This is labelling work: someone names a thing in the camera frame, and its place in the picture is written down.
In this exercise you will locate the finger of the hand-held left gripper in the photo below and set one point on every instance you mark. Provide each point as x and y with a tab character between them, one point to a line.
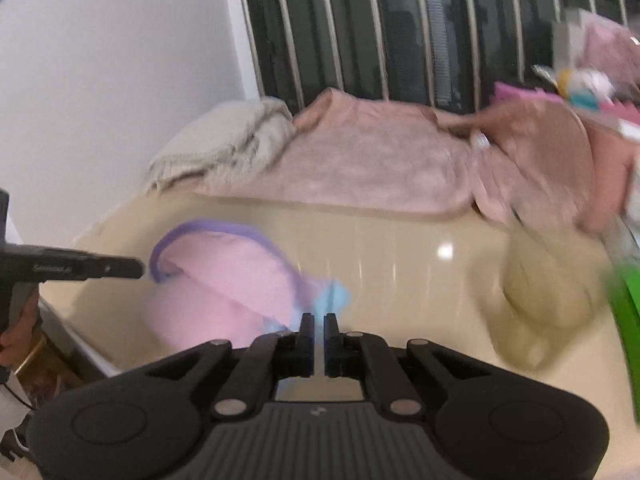
122	269

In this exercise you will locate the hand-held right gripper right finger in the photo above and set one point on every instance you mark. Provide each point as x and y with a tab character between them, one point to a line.
331	332

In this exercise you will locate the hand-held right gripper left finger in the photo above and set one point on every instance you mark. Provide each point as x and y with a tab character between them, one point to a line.
306	332

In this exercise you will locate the pink and blue garment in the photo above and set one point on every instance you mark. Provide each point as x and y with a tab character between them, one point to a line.
215	285

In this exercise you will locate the person's left hand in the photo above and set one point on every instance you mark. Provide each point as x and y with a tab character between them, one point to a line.
22	332

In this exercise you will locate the beige fringed blanket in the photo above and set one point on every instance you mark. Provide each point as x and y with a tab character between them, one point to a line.
220	145

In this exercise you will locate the dusty pink cloth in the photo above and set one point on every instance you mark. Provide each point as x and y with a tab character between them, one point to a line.
375	165

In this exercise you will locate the cream cloth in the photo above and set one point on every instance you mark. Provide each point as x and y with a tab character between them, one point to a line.
545	290

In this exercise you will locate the brownish pink garment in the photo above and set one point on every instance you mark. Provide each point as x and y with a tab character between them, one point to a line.
540	145

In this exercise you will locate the green object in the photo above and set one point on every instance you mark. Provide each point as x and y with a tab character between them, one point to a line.
629	310

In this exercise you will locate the bright pink box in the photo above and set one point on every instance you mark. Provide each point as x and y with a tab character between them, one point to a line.
515	92

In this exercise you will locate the salmon pink cloth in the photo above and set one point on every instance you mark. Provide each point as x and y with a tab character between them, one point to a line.
610	170

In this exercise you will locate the colourful toy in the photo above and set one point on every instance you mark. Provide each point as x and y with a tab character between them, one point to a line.
585	82

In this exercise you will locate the white box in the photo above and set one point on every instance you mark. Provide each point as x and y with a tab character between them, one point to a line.
570	35

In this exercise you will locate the pale pink pouch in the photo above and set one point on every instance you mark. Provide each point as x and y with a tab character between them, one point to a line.
612	50

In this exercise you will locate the dark slatted headboard rail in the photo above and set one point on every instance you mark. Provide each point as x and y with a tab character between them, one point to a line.
350	25

